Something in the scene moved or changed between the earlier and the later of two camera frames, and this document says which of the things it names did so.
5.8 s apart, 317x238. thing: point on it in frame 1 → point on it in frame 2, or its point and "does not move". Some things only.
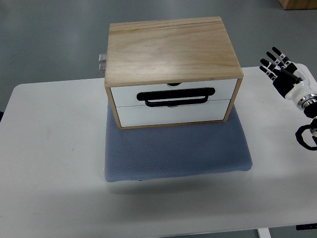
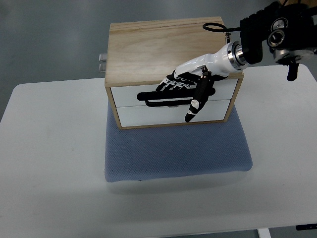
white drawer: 127,96 does not move
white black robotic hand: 294,81 → 199,74
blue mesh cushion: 146,152 does not move
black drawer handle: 146,96 does not move
